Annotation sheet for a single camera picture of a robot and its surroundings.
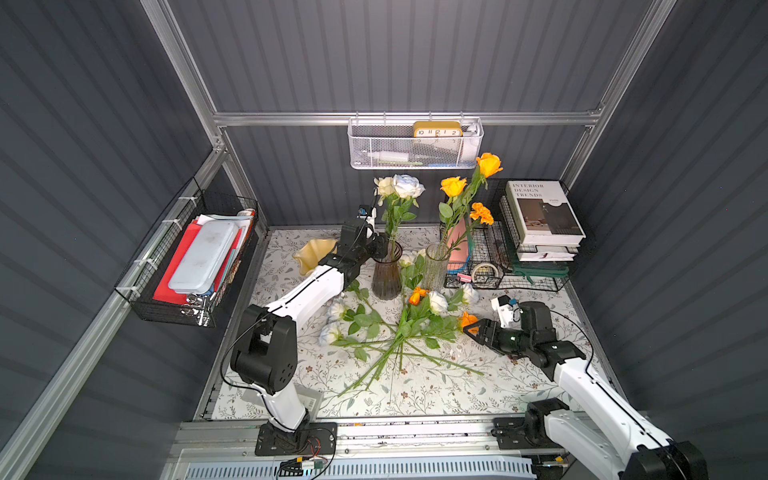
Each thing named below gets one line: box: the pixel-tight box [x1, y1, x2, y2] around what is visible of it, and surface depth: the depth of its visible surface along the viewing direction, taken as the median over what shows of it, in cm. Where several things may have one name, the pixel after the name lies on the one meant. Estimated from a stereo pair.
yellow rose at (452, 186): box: [439, 176, 468, 246], surface depth 83 cm
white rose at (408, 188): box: [388, 174, 426, 241], surface depth 78 cm
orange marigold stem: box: [450, 203, 495, 259], surface depth 80 cm
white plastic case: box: [168, 220, 239, 295], surface depth 71 cm
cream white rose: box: [373, 176, 396, 243], surface depth 84 cm
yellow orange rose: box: [449, 152, 504, 241], surface depth 80 cm
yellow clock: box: [413, 120, 463, 138], surface depth 90 cm
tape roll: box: [471, 262, 499, 285], surface depth 104 cm
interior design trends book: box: [505, 180, 587, 247], surface depth 92 cm
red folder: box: [154, 220, 242, 305], surface depth 71 cm
